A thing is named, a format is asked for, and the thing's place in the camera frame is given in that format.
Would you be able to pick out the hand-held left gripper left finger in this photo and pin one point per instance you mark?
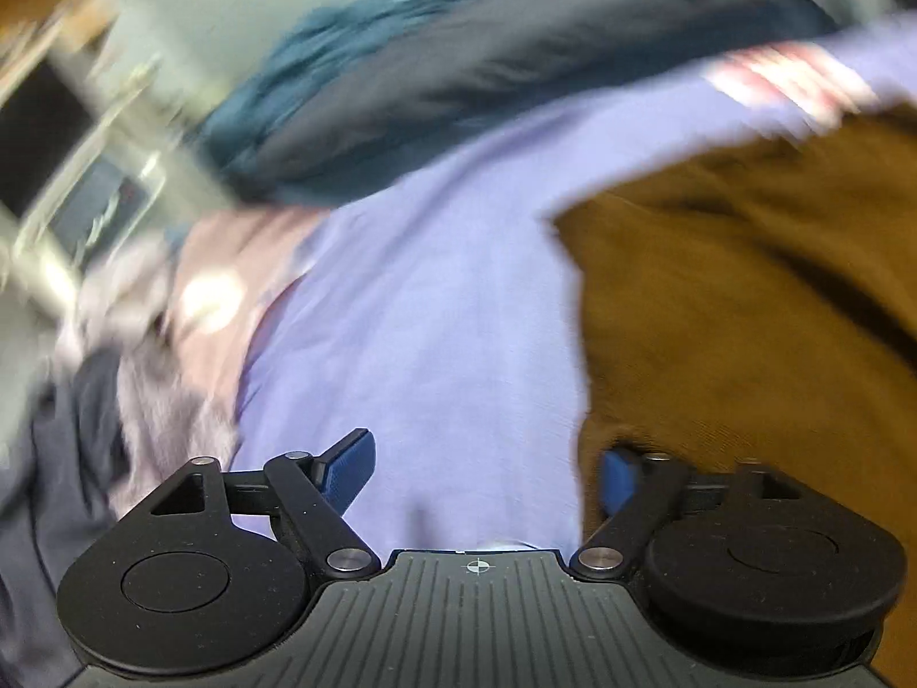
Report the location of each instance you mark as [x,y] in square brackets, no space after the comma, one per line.
[351,466]

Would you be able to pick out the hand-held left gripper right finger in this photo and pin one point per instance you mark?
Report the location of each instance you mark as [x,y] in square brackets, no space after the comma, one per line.
[617,476]

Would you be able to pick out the brown knit sweater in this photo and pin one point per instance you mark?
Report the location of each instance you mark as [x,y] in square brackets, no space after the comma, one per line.
[752,301]

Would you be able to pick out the purple floral blanket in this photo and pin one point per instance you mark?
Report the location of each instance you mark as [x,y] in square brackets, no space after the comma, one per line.
[444,301]

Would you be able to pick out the mauve striped knit garment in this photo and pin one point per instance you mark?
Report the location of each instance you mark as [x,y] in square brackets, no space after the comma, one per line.
[165,416]

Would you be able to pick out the pink cloth with white dot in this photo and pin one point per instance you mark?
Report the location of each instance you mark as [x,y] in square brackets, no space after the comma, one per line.
[236,251]

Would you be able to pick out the dark grey garment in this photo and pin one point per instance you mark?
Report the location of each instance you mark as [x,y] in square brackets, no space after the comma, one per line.
[57,480]

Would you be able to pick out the white appliance with control panel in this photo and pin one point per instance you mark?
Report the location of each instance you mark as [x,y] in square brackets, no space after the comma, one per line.
[100,208]

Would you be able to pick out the teal blue cloth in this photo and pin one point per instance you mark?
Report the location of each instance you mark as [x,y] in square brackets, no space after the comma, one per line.
[322,64]

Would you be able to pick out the dark navy cloth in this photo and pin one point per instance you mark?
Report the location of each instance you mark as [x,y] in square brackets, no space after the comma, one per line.
[537,36]

